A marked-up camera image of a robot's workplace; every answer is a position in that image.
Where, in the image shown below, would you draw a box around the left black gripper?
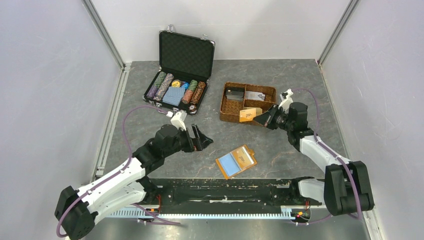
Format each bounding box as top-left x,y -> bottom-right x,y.
163,123 -> 213,158

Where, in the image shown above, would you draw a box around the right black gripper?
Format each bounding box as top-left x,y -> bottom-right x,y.
253,103 -> 294,132

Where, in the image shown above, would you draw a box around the orange gold card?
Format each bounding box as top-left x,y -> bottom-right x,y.
239,108 -> 257,123

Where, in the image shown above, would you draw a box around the orange card holder wallet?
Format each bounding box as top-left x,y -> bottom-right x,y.
215,144 -> 257,180

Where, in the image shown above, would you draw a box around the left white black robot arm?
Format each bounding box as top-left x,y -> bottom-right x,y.
54,124 -> 214,240

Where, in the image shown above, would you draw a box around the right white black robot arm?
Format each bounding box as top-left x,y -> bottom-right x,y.
254,102 -> 375,216

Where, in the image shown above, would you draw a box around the tan card in basket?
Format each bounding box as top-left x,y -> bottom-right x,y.
243,106 -> 263,116

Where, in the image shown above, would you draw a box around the black card deck box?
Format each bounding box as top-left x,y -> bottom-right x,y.
225,86 -> 245,102

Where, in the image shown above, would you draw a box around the blue playing card deck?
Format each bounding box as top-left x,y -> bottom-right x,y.
162,86 -> 186,106

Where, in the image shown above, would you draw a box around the loose poker chip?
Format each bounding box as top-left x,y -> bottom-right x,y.
188,104 -> 197,113

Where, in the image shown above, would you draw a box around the woven brown basket tray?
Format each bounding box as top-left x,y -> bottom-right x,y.
219,82 -> 277,126

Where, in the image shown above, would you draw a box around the brown black chip stack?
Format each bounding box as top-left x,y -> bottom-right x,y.
190,81 -> 206,105

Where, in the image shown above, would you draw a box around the green orange chip stack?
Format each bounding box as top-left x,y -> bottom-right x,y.
181,80 -> 198,104

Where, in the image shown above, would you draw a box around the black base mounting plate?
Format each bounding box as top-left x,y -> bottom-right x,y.
138,178 -> 322,215

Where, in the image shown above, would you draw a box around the yellow blue loose chips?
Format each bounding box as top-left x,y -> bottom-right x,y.
171,79 -> 189,90

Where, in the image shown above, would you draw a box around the pink grey chip stack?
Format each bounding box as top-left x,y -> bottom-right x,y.
153,73 -> 174,101

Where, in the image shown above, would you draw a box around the purple green chip stack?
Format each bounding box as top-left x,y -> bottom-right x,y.
146,71 -> 167,99

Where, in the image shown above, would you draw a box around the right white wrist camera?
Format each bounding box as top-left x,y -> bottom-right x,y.
278,88 -> 294,114

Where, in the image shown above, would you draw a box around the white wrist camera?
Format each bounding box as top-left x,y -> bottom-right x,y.
166,110 -> 187,131
278,88 -> 294,114

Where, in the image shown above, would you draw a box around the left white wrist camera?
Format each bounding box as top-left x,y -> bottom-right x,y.
166,110 -> 187,131

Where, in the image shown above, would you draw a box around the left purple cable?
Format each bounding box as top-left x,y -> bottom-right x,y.
55,105 -> 173,239

